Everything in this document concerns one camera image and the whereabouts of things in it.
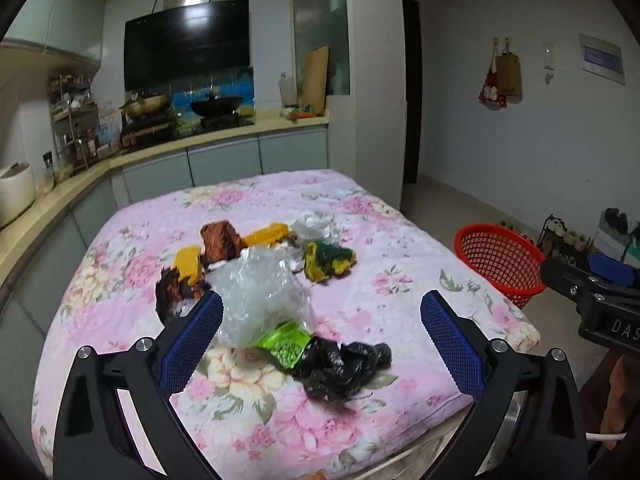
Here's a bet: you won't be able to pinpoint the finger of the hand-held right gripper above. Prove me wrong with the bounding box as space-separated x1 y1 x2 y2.
589 253 640 289
539 257 608 309

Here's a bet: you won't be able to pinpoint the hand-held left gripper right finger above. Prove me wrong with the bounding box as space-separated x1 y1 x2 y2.
420 289 590 480

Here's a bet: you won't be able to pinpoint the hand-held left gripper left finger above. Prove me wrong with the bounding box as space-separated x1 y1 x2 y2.
52 290 224 480

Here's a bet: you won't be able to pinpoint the red plastic basket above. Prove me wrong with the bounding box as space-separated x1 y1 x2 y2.
454 223 547 310

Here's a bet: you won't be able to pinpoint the clear plastic bag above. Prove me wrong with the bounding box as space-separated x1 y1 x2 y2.
207 245 317 348

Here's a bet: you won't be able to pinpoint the green snack packet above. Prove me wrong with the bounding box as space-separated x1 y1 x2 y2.
254 322 313 372

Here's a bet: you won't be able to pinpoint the black plastic bag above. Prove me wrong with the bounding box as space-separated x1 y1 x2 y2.
291 337 393 403

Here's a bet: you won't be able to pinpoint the yellow tubular foam net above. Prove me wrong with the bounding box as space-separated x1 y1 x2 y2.
241 223 292 248

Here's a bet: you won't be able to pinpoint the green yellow wrapper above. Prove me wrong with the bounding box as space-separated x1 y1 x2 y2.
304 241 358 283

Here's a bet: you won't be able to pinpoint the white wrapper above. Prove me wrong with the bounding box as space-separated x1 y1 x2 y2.
291 210 341 241

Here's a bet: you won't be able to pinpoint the person's right hand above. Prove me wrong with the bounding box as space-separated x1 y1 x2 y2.
601 355 640 436

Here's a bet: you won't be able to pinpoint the stack of shoe boxes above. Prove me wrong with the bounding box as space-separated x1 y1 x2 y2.
595 207 640 268

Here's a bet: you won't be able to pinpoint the row of shoes on rack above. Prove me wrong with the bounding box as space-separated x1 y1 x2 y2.
545 220 592 263

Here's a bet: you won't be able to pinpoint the black shoe rack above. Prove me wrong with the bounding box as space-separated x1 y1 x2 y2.
537 214 593 268

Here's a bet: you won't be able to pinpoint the black shoes pair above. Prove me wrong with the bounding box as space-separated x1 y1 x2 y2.
604 208 629 235

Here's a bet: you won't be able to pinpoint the pink floral blanket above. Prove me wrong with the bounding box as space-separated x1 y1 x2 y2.
31 169 542 480

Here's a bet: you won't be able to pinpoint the grey base cabinets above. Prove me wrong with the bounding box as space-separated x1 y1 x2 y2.
0 127 330 461

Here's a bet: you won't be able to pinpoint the red hanging pouch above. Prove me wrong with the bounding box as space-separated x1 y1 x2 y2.
477 55 508 110

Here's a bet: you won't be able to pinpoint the brown paper bag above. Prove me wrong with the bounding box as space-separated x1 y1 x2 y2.
495 45 523 97

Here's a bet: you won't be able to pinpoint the grey electrical panel box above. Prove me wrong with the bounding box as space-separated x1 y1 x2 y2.
579 34 627 86

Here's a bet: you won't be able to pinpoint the white intercom handset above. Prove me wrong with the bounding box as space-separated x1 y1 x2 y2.
542 42 557 86

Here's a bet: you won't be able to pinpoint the black gas stove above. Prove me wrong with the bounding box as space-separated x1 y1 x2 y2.
120 112 256 143

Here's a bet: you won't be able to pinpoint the group of sauce bottles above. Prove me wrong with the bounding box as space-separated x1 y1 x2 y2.
75 125 118 161

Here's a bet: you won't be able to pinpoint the white rice cooker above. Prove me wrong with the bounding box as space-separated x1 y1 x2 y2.
0 161 38 228

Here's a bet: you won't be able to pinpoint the beige kitchen countertop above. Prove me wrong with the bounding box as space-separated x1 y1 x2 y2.
0 112 331 281

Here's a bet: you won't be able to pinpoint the black wok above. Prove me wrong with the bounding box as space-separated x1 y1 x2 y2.
190 91 245 117

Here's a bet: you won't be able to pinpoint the golden wok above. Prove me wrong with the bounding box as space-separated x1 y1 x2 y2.
118 92 171 118

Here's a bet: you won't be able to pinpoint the metal spice rack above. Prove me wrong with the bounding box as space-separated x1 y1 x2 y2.
48 74 101 171

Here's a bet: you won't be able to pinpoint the sea print backsplash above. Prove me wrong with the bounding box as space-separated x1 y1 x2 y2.
167 66 257 126

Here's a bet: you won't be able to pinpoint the white plastic bottle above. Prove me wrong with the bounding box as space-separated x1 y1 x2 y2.
278 72 297 108

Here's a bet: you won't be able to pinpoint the wooden cutting board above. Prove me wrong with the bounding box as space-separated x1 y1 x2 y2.
301 46 331 111

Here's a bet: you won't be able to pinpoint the black range hood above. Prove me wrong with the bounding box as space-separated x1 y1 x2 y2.
124 0 251 92

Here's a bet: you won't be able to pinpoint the pale upper cabinets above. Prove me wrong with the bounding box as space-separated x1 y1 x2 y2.
0 0 108 68

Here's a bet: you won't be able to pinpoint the frosted glass panel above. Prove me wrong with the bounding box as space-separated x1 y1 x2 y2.
291 0 351 96

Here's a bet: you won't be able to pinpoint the white cable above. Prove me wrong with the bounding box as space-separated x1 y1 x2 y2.
586 432 628 452

